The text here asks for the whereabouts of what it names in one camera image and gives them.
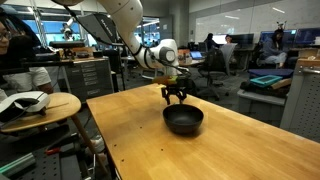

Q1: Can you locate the small orange block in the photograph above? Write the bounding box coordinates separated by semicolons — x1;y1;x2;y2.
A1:
152;76;170;86

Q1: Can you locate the grey storage bin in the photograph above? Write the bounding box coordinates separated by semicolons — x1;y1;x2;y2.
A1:
236;88;288;128

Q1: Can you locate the dark blue cushion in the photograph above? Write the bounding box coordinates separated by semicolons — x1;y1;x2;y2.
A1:
248;68;295;80

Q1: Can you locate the small green block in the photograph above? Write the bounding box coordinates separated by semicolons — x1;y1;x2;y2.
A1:
168;76;180;86

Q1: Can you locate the black softbox light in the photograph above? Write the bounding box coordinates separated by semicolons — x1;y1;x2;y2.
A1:
75;12;122;46

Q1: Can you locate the red-handled tool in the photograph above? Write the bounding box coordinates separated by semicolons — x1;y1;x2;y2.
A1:
44;146;73;156

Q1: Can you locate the seated person with dark hair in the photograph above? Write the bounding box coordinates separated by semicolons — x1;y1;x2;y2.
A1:
223;34;234;45

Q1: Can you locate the open laptop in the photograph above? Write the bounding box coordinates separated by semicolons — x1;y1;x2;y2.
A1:
189;50;204;61

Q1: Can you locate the black bowl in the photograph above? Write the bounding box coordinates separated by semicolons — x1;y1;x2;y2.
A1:
162;103;205;136

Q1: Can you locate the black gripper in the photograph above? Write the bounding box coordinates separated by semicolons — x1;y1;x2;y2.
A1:
160;77;194;106

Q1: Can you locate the seated person in grey hoodie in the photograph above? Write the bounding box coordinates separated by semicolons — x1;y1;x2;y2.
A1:
256;28;289;69

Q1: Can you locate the grey office chair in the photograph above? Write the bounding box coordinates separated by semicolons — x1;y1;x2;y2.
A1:
197;42;238;102

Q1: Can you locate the teal tray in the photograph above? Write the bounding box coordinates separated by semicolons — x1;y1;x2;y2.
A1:
249;74;284;88

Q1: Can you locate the grey drawer cabinet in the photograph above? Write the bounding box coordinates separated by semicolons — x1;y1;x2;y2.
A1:
63;57;115;104

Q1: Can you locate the round wooden side table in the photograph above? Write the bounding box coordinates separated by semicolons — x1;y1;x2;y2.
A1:
0;92;111;178

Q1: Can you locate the computer monitor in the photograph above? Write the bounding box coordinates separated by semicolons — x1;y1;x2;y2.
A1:
231;33;255;48
259;29;298;46

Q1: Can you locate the seated person in dark top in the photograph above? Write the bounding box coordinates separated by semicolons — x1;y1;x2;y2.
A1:
203;32;220;52

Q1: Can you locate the white shoe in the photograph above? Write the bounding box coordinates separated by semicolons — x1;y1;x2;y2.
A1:
84;134;106;157

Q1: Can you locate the white VR headset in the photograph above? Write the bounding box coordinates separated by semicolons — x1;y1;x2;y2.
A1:
0;90;51;123

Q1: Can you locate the grey perforated metal cabinet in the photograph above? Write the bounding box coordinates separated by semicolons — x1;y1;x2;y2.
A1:
279;58;320;144

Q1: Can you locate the wooden plank piece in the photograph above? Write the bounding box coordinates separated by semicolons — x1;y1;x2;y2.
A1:
269;77;294;90

